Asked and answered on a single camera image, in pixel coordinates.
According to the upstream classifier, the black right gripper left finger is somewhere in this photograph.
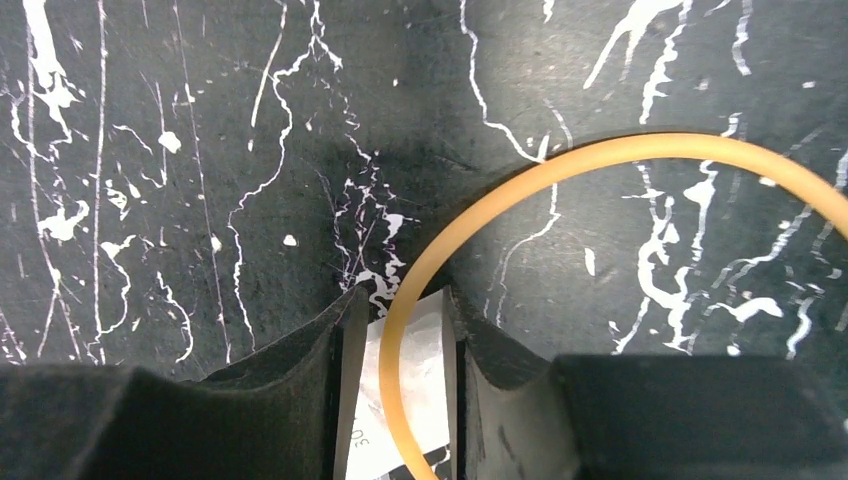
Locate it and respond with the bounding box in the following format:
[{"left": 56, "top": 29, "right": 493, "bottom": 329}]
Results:
[{"left": 1, "top": 288, "right": 369, "bottom": 479}]

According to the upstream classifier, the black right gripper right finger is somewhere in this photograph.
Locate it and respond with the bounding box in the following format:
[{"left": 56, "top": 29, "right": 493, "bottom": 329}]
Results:
[{"left": 442, "top": 289, "right": 847, "bottom": 479}]

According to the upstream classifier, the white paper packet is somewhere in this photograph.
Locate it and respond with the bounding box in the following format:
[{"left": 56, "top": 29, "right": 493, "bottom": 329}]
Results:
[{"left": 346, "top": 292, "right": 451, "bottom": 479}]

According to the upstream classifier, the tan rubber tube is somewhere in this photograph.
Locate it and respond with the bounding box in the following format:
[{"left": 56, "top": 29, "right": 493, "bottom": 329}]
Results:
[{"left": 379, "top": 133, "right": 847, "bottom": 479}]

